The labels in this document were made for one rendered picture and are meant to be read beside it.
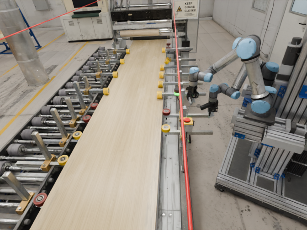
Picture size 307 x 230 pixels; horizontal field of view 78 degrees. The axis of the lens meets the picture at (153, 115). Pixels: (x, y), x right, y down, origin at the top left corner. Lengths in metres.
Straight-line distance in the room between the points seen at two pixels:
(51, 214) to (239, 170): 1.83
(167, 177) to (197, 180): 0.81
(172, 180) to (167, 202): 0.20
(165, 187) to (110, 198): 0.51
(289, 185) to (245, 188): 0.46
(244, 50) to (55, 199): 1.53
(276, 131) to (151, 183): 1.07
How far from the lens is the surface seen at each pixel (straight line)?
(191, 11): 4.07
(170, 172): 1.72
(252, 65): 1.44
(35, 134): 1.60
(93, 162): 1.53
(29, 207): 1.59
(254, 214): 2.39
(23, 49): 5.17
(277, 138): 1.73
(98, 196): 1.35
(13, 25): 5.08
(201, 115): 1.93
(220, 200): 2.36
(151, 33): 4.17
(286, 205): 2.29
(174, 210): 1.55
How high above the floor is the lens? 2.01
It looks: 37 degrees down
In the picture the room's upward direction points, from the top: 4 degrees counter-clockwise
